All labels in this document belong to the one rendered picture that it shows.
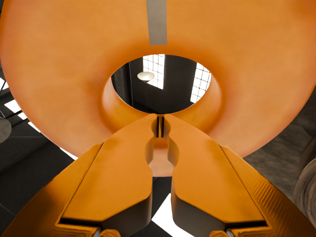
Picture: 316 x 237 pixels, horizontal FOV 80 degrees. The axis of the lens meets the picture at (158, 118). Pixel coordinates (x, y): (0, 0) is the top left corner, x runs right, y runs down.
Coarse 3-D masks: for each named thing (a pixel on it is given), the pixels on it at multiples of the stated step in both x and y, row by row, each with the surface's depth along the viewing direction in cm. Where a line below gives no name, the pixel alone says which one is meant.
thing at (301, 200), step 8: (312, 152) 37; (312, 160) 32; (304, 168) 34; (312, 168) 33; (304, 176) 35; (312, 176) 34; (296, 184) 37; (304, 184) 36; (312, 184) 35; (296, 192) 38; (304, 192) 37; (312, 192) 36; (296, 200) 39; (304, 200) 38; (312, 200) 37; (304, 208) 39; (312, 208) 38; (312, 216) 39
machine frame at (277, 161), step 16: (304, 112) 43; (288, 128) 47; (304, 128) 45; (272, 144) 52; (288, 144) 50; (304, 144) 47; (256, 160) 59; (272, 160) 55; (288, 160) 52; (272, 176) 58; (288, 176) 55; (288, 192) 58
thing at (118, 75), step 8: (128, 64) 469; (120, 72) 456; (128, 72) 485; (120, 80) 474; (128, 80) 503; (120, 88) 492; (128, 88) 522; (120, 96) 513; (128, 96) 542; (128, 104) 558
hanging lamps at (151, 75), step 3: (141, 72) 681; (144, 72) 685; (147, 72) 686; (150, 72) 683; (138, 75) 668; (141, 75) 678; (144, 75) 684; (147, 75) 685; (150, 75) 682; (153, 75) 673; (141, 78) 673; (144, 78) 683; (147, 78) 667; (150, 78) 678; (153, 78) 653; (144, 81) 661; (147, 81) 659; (12, 213) 442
